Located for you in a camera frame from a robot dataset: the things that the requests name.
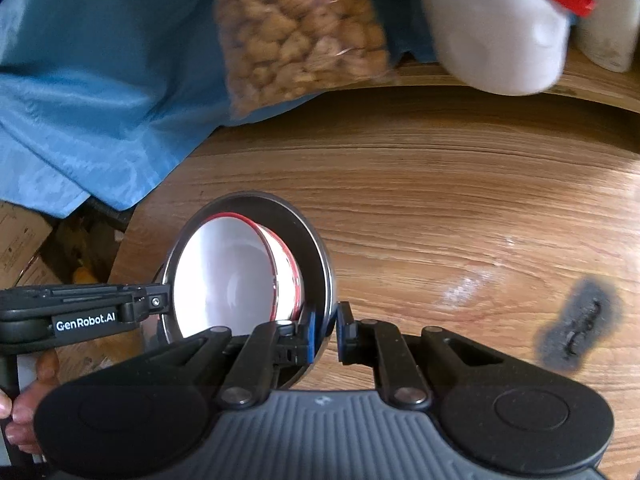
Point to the white steel thermos cup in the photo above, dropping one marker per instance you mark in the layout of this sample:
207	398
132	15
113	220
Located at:
608	36

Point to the white red-rimmed bowl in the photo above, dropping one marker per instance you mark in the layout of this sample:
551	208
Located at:
237	273

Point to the deep steel bowl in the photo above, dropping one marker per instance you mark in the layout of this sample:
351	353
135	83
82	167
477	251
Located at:
297	233

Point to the white jug blue lid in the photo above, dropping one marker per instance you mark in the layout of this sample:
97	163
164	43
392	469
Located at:
506	47

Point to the bag of biscuits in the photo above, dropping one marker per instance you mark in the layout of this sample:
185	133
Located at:
278	51

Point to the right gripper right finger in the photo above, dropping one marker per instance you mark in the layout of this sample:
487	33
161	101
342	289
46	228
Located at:
382	347

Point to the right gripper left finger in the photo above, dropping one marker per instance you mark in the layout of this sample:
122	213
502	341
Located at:
269	347

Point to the person's left hand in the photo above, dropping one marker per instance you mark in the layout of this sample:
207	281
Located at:
20	412

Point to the upper cardboard box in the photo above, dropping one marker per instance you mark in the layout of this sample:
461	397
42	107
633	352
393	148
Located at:
22	234

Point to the yellow wooden chair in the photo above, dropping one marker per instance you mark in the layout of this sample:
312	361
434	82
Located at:
84	276

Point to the blue cloth cover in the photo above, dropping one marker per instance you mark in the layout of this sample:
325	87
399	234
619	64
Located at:
104	98

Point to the large steel plate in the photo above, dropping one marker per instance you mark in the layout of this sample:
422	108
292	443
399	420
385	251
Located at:
153	333

